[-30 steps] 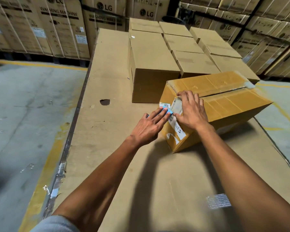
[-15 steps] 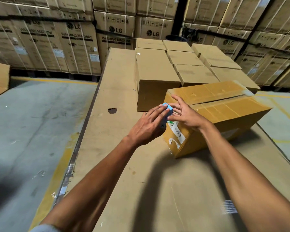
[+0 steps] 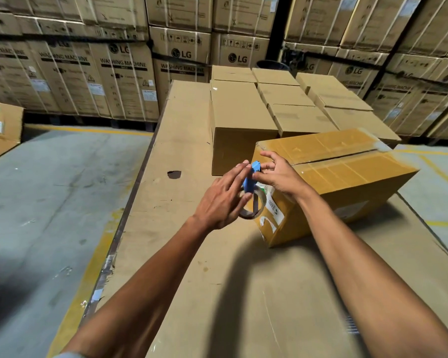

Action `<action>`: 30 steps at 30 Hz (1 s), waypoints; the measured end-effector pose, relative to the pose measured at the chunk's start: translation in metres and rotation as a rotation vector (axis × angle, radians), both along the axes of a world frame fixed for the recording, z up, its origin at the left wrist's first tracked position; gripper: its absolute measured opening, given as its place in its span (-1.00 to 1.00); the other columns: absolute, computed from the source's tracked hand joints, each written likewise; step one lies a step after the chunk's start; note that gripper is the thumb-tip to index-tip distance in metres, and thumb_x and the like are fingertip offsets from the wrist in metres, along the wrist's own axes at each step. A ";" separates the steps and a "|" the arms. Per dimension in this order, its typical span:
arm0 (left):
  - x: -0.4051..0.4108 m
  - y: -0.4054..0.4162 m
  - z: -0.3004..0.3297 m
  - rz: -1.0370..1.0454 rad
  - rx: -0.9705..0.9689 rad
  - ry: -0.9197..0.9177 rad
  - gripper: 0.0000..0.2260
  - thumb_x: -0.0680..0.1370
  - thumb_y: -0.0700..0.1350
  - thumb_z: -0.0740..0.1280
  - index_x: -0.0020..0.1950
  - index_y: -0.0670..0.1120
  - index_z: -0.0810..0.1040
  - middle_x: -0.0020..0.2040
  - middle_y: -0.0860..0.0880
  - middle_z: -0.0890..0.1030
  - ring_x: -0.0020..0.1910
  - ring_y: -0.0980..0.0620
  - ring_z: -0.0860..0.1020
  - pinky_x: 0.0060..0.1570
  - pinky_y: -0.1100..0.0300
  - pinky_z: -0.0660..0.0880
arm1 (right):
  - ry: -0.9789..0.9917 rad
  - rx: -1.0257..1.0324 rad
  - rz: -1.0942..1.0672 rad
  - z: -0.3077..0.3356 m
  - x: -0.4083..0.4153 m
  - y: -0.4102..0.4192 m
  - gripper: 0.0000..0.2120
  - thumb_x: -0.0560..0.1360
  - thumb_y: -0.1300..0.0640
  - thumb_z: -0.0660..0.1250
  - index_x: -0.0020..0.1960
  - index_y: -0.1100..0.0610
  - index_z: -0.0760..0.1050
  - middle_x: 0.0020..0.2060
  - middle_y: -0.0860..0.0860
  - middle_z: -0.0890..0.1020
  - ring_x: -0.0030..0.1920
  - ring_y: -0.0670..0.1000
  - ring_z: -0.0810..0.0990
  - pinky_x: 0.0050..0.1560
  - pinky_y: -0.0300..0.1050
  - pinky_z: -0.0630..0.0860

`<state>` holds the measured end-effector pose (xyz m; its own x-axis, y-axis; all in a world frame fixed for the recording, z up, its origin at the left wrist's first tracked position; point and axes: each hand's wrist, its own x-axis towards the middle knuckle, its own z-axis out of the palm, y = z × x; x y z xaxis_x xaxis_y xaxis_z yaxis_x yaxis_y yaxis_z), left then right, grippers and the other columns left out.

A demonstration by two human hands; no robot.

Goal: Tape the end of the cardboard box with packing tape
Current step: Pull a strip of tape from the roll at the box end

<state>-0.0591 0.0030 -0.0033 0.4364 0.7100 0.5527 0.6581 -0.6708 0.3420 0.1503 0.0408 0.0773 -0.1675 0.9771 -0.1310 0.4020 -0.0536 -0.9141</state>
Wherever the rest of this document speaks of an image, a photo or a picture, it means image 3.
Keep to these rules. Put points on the clear packing tape roll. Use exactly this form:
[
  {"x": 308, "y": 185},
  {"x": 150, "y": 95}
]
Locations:
[{"x": 260, "y": 205}]

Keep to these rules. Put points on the person's right thumb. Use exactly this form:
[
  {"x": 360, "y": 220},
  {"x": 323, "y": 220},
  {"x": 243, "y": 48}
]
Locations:
[{"x": 260, "y": 177}]

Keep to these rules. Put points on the person's left thumb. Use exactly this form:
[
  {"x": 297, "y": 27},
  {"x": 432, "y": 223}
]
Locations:
[{"x": 245, "y": 203}]

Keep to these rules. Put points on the person's right forearm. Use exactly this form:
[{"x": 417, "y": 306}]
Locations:
[{"x": 362, "y": 279}]

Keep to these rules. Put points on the person's right hand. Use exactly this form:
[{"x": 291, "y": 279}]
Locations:
[{"x": 283, "y": 178}]

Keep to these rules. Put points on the person's left forearm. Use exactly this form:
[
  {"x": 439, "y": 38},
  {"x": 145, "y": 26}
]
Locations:
[{"x": 142, "y": 294}]

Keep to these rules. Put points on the yellow-brown taped cardboard box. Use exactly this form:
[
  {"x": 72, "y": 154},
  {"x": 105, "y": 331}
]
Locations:
[{"x": 343, "y": 182}]

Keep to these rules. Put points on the dark round bin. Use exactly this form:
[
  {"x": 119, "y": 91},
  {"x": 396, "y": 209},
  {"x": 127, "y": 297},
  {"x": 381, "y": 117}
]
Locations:
[{"x": 271, "y": 65}]

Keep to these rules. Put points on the dark wooden pallets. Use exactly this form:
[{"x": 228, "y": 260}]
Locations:
[{"x": 89, "y": 121}]

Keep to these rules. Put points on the person's left hand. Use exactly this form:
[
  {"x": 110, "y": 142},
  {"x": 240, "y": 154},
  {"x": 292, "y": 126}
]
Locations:
[{"x": 216, "y": 205}]

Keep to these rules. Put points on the wall of large printed cartons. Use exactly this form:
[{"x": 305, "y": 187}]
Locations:
[
  {"x": 395, "y": 52},
  {"x": 97, "y": 52}
]

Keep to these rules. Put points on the stack of plain cardboard boxes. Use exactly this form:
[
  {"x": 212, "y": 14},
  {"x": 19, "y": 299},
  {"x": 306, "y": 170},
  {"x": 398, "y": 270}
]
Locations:
[{"x": 242, "y": 119}]

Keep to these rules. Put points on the blue tape cutter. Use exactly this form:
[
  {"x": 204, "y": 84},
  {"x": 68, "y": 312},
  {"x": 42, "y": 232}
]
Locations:
[{"x": 252, "y": 177}]

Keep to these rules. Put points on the large flat cardboard sheet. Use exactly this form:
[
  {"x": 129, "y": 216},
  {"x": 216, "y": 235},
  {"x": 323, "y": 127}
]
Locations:
[{"x": 186, "y": 257}]

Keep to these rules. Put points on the flattened cardboard box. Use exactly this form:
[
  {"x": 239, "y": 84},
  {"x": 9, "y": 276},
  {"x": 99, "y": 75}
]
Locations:
[{"x": 2, "y": 126}]

